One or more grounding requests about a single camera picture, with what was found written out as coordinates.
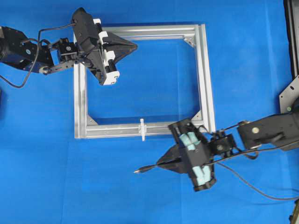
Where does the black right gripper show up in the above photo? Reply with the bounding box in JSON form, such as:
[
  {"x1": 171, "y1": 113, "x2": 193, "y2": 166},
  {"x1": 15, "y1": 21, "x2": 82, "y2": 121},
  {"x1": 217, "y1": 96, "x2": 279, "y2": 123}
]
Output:
[{"x1": 157, "y1": 119, "x2": 216, "y2": 192}]

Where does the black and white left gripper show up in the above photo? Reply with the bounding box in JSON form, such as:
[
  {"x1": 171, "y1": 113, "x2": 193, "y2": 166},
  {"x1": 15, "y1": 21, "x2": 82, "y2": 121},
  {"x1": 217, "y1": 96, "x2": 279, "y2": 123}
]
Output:
[{"x1": 71, "y1": 7, "x2": 138, "y2": 85}]

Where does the black wire with metal tip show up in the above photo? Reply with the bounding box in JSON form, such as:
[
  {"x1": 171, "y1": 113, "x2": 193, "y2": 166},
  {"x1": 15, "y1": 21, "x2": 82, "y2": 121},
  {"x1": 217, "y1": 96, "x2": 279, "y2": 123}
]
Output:
[{"x1": 133, "y1": 161, "x2": 299, "y2": 200}]

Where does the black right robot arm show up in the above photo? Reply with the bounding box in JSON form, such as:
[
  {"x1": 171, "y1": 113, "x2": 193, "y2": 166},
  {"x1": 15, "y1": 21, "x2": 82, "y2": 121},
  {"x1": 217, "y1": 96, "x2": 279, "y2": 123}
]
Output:
[{"x1": 157, "y1": 112, "x2": 299, "y2": 191}]

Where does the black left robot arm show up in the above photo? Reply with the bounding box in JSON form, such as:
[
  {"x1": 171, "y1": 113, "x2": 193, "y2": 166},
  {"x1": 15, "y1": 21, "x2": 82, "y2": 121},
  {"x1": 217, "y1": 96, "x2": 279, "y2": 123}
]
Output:
[{"x1": 0, "y1": 7, "x2": 138, "y2": 85}]

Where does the dark object bottom right corner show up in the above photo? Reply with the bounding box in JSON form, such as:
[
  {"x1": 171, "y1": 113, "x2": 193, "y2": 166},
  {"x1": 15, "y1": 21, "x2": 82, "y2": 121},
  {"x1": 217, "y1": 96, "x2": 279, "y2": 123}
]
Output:
[{"x1": 289, "y1": 199, "x2": 299, "y2": 224}]

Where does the blue table mat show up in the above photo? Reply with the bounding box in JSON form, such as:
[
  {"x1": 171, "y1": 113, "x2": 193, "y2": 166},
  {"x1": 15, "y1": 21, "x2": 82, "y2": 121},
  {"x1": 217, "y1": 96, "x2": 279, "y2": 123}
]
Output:
[{"x1": 0, "y1": 0, "x2": 299, "y2": 224}]

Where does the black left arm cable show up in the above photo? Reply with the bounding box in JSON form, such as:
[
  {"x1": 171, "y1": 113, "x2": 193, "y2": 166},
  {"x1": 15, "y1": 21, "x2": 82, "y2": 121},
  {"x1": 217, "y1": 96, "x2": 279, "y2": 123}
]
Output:
[{"x1": 0, "y1": 22, "x2": 78, "y2": 89}]

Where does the aluminium extrusion frame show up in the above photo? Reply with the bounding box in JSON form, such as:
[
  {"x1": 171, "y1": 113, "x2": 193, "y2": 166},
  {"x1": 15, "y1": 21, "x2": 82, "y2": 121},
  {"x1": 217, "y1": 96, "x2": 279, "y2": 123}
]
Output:
[{"x1": 73, "y1": 24, "x2": 215, "y2": 139}]

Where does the black rail at right edge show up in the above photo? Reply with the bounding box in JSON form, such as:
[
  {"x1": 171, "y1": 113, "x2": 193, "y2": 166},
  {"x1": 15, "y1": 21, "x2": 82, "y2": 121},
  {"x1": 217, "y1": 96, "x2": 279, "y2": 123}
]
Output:
[{"x1": 284, "y1": 0, "x2": 299, "y2": 79}]

